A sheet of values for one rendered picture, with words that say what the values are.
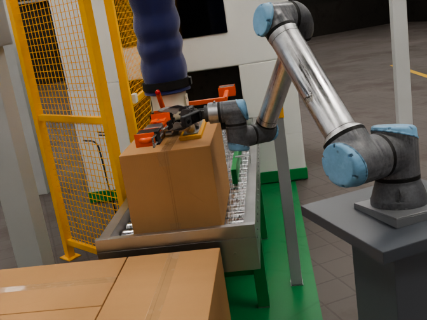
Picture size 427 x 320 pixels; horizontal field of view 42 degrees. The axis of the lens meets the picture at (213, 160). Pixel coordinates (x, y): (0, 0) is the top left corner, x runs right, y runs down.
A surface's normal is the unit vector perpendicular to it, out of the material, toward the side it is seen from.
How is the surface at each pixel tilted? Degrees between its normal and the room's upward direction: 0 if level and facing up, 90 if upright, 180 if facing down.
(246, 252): 90
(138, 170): 90
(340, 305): 0
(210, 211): 90
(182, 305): 0
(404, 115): 90
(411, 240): 0
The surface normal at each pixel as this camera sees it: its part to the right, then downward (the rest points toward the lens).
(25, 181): 0.99, -0.11
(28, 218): -0.08, 0.27
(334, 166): -0.81, 0.27
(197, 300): -0.15, -0.95
